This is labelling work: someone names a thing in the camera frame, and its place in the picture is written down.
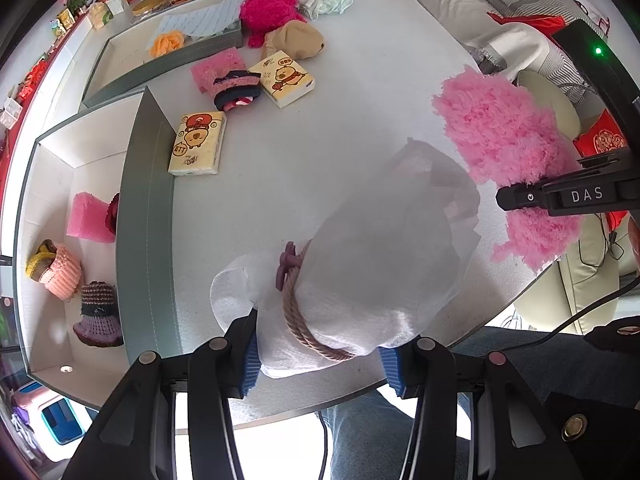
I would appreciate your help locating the light pink fluffy scarf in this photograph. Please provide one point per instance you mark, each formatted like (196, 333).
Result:
(500, 125)

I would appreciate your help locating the pink flower plant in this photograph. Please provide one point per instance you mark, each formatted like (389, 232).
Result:
(77, 1)

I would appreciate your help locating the pink sponge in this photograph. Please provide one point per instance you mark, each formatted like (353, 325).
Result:
(215, 67)
(87, 217)

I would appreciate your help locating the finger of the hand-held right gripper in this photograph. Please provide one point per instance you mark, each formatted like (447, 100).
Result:
(522, 196)

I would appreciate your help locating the grey storage box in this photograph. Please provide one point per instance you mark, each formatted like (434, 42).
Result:
(150, 210)
(125, 70)

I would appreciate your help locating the round gold tin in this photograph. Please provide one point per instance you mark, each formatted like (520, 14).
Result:
(147, 4)

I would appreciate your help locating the person's blue jeans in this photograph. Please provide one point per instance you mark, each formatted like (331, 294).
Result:
(360, 440)

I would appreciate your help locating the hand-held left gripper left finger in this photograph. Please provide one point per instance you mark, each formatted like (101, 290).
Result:
(250, 365)

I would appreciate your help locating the pink yellow knit hat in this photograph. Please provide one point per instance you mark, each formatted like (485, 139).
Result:
(57, 270)

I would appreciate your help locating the tan plush toy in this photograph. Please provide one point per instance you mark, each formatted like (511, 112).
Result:
(295, 40)

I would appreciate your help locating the white cabinet with red top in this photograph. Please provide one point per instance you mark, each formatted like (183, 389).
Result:
(50, 67)

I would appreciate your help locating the magenta fluffy scarf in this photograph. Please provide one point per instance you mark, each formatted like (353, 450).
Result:
(267, 5)

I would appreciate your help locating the yellow cartoon tissue pack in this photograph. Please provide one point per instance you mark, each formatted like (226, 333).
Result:
(197, 142)
(282, 77)

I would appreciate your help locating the red yarn flower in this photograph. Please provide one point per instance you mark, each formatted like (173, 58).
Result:
(113, 215)

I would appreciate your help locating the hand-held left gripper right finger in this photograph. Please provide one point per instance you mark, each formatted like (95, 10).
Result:
(392, 367)

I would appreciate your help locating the plain red cushion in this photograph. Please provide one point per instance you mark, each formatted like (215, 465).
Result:
(530, 22)

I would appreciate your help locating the purple crochet hat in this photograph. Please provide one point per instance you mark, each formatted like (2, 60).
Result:
(99, 315)

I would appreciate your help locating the striped pink navy knit hat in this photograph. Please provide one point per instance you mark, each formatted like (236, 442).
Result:
(237, 91)

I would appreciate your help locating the light blue bubble sheet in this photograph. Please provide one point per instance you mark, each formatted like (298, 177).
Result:
(205, 15)

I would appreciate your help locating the orange fabric flower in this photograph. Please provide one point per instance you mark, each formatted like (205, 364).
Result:
(167, 43)

